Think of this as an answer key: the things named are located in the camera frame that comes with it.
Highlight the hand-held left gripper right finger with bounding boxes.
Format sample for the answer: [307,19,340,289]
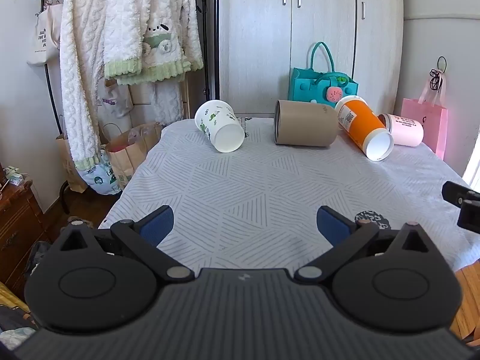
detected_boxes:
[293,205,439,283]

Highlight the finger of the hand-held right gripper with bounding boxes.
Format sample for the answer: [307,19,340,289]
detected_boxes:
[457,199,480,234]
[442,181,480,208]

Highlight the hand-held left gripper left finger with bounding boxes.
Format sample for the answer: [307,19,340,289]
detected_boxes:
[50,205,196,283]

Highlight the pink cup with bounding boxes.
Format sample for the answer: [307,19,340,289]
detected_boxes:
[378,113,425,147]

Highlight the brown paper cup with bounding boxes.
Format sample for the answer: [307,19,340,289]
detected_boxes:
[272,99,339,148]

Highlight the orange cup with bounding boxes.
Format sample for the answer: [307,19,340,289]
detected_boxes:
[334,95,395,162]

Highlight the white cup with green print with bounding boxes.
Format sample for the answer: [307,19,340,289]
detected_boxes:
[194,99,246,154]

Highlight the black and white round patch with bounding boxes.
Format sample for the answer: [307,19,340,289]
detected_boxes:
[354,210,391,231]

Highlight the pink paper gift bag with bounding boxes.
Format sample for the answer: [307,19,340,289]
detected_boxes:
[401,56,449,161]

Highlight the white green printed plastic bag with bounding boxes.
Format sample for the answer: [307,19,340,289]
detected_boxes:
[76,153,123,196]

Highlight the brown paper bag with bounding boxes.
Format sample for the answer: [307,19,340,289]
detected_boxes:
[103,121,163,191]
[55,115,90,194]

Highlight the grey patterned tablecloth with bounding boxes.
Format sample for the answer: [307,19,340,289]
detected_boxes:
[97,117,480,275]

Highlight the black metal coat rack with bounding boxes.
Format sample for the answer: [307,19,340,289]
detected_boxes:
[29,0,73,216]

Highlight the white fluffy pajama pants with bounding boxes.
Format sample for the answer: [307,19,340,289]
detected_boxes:
[128,77,185,125]

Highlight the white printed shirt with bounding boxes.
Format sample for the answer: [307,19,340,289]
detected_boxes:
[95,78,134,121]

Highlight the teal felt tote bag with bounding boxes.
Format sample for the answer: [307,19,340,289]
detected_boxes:
[287,41,359,110]

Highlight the brown wooden dresser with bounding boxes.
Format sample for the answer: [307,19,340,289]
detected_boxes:
[0,179,51,299]

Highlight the small printed box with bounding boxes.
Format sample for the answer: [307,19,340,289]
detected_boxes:
[3,164,25,187]

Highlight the white fluffy robe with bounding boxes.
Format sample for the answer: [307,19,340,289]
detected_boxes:
[59,0,111,175]

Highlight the pile of clothes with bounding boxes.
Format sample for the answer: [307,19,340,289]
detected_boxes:
[0,280,43,351]

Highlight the black tripod stand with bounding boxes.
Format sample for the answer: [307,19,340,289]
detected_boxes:
[194,0,211,99]

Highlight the white fluffy green-trimmed pajama top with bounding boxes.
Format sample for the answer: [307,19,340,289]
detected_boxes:
[102,0,205,86]

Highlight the white wardrobe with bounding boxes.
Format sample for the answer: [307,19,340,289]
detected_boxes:
[218,0,405,116]

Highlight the white canvas tote bag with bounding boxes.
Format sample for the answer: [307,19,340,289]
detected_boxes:
[26,0,64,67]

